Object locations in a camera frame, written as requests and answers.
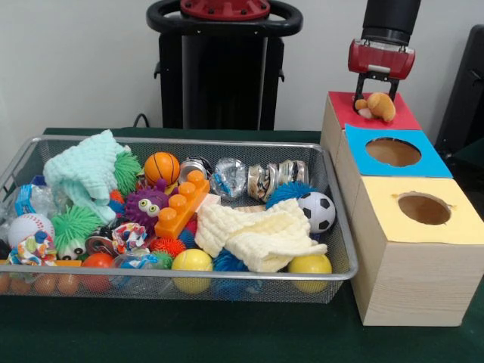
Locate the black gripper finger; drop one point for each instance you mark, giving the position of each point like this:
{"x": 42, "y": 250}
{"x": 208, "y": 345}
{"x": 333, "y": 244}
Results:
{"x": 359, "y": 89}
{"x": 391, "y": 87}

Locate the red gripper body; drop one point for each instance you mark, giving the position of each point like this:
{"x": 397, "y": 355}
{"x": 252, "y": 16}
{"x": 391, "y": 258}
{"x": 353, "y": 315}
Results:
{"x": 380, "y": 60}

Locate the brown plush dog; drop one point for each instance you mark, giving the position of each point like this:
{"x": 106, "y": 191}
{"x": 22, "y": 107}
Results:
{"x": 380, "y": 106}

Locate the cream waffle cloth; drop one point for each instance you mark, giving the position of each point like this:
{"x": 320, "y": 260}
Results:
{"x": 257, "y": 234}

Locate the mint green waffle cloth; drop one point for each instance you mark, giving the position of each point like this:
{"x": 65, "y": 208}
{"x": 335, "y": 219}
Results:
{"x": 83, "y": 174}

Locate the silver mesh bin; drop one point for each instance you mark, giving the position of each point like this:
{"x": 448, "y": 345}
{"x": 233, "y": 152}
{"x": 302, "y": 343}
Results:
{"x": 329, "y": 170}

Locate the wooden box three holes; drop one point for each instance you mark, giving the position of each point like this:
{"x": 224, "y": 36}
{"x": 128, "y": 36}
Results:
{"x": 416, "y": 287}

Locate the black upright panel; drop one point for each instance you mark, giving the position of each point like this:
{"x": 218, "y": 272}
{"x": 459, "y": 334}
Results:
{"x": 465, "y": 94}

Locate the dark green table cloth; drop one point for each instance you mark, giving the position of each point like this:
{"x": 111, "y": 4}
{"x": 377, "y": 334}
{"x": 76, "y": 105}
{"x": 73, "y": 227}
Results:
{"x": 189, "y": 332}
{"x": 472, "y": 149}

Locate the crushed printed metal can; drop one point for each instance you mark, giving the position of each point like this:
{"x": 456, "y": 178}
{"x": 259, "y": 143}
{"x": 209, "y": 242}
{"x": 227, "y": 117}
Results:
{"x": 291, "y": 172}

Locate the black white soccer ball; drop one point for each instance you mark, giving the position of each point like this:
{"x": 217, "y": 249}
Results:
{"x": 317, "y": 211}

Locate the silver metal can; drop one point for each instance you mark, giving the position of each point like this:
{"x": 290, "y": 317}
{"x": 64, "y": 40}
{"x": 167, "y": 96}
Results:
{"x": 259, "y": 183}

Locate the plain yellow ball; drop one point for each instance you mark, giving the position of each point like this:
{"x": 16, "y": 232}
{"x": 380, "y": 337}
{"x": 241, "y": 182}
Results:
{"x": 310, "y": 270}

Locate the orange toy basketball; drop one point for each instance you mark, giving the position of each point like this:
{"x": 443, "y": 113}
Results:
{"x": 162, "y": 168}

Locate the orange toy building block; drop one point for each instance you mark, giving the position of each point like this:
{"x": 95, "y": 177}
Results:
{"x": 181, "y": 210}

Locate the yellow seamed ball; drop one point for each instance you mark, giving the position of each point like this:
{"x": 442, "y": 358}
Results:
{"x": 191, "y": 261}

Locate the purple spiky monster toy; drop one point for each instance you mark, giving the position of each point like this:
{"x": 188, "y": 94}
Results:
{"x": 145, "y": 206}

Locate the white baseball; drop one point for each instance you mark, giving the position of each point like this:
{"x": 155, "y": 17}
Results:
{"x": 30, "y": 227}

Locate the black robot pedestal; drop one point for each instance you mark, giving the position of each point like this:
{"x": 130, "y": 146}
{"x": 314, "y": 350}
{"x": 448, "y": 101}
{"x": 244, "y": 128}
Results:
{"x": 227, "y": 83}

